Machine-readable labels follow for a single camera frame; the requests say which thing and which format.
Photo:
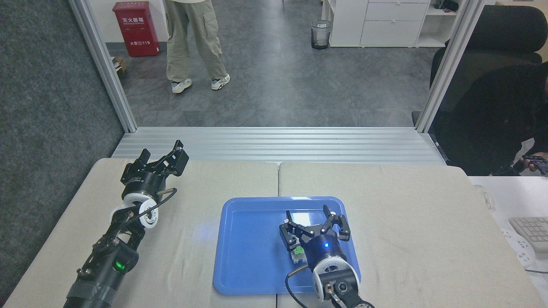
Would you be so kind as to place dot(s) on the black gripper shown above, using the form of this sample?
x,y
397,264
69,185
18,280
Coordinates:
x,y
144,182
323,250

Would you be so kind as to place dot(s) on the green and clear switch part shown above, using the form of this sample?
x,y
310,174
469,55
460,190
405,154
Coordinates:
x,y
297,253

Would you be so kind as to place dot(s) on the dark phone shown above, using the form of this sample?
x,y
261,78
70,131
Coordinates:
x,y
540,161

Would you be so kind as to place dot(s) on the blue plastic tray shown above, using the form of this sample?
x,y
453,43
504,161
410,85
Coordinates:
x,y
252,248

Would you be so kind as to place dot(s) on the person's hand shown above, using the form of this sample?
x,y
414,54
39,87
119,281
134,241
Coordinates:
x,y
534,167

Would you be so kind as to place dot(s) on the small cardboard box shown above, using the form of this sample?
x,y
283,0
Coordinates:
x,y
120,65

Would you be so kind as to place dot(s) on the standing person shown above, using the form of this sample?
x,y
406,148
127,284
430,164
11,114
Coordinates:
x,y
197,38

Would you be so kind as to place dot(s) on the red fire extinguisher box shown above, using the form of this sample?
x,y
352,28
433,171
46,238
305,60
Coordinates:
x,y
137,30

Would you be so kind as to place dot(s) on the mesh waste bin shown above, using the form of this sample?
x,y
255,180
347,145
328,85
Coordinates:
x,y
321,34

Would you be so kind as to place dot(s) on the seated person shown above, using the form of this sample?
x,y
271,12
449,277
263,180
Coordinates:
x,y
492,128

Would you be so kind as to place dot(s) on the white power strip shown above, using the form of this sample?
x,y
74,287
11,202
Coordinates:
x,y
520,250

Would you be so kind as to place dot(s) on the white keyboard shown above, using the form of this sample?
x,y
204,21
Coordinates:
x,y
533,231

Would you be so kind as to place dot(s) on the white drawer cabinet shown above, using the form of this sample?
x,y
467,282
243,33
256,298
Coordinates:
x,y
385,23

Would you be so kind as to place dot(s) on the black office chair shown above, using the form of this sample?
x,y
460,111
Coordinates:
x,y
496,38

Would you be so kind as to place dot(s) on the silver aluminium rail platform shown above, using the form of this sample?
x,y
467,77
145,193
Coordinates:
x,y
278,145

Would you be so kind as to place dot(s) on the silver aluminium post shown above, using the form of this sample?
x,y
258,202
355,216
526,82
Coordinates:
x,y
449,68
107,72

